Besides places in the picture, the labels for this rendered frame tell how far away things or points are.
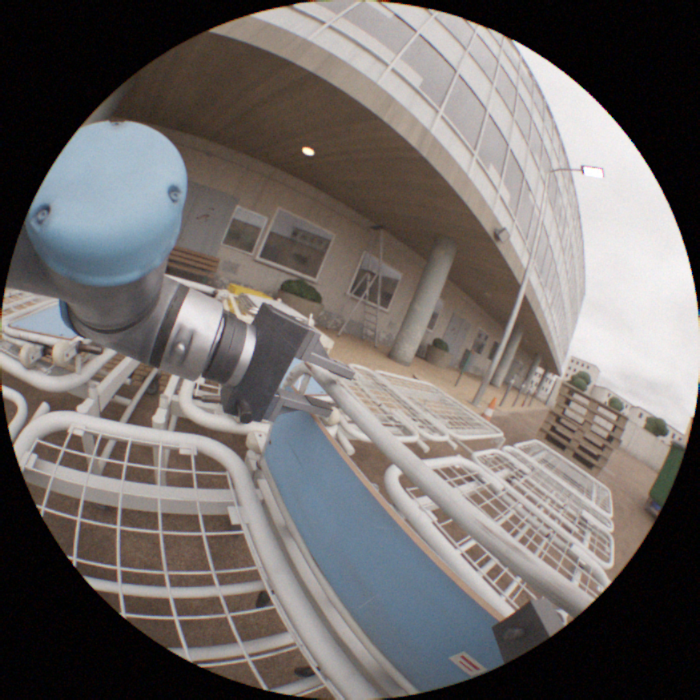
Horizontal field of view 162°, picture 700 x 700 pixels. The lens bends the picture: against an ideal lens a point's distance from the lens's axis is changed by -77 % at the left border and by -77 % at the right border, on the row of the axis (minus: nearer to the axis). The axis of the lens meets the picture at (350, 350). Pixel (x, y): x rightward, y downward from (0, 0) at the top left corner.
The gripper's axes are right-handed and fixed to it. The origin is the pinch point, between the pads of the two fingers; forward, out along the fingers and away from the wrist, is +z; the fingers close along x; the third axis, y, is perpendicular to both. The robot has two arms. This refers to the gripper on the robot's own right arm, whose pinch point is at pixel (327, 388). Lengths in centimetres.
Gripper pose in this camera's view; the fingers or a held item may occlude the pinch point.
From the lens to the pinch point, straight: 35.1
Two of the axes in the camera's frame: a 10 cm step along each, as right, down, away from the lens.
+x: 5.0, -8.6, -0.7
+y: 5.2, 3.6, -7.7
